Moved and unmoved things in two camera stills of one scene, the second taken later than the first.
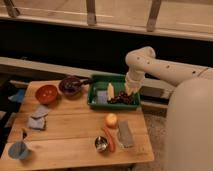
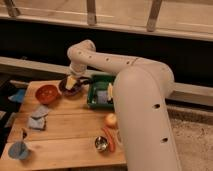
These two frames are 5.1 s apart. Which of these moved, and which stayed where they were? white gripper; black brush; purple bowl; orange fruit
Moved: white gripper
Stayed: black brush; orange fruit; purple bowl
